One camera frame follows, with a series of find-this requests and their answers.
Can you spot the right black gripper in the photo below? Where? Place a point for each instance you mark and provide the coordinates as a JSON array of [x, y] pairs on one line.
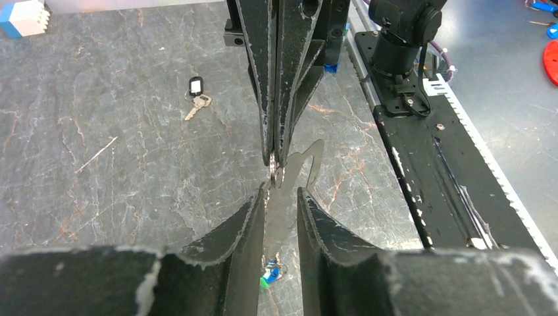
[[283, 33]]

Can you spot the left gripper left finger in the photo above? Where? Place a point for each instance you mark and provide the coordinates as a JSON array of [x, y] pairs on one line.
[[218, 274]]

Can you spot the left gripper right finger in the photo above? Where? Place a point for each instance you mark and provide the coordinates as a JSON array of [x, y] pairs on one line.
[[343, 274]]

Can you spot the green key tag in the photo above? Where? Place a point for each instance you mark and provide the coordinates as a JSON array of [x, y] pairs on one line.
[[264, 283]]

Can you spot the blue key tag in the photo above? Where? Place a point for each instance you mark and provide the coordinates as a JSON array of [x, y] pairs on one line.
[[272, 272]]

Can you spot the metal key organizer plate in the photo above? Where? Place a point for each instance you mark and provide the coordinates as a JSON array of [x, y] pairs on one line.
[[280, 210]]

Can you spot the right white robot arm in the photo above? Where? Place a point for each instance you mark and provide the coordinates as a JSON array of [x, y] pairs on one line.
[[406, 26]]

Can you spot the blue green brick stack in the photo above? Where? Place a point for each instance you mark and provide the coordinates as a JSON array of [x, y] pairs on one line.
[[333, 69]]

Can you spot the black key tag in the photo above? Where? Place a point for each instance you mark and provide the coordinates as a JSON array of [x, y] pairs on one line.
[[195, 94]]

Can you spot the blue white toy brick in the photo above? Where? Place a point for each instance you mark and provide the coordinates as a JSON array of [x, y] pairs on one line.
[[25, 18]]

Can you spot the spare blue key tags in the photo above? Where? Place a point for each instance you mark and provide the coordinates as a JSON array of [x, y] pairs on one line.
[[548, 11]]

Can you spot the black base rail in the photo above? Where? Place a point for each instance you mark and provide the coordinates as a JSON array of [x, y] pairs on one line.
[[453, 197]]

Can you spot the grey slotted cable duct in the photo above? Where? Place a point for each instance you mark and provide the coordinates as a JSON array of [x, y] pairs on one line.
[[440, 87]]

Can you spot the red handled key organizer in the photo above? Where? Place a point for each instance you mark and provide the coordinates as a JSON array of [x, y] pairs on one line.
[[549, 59]]

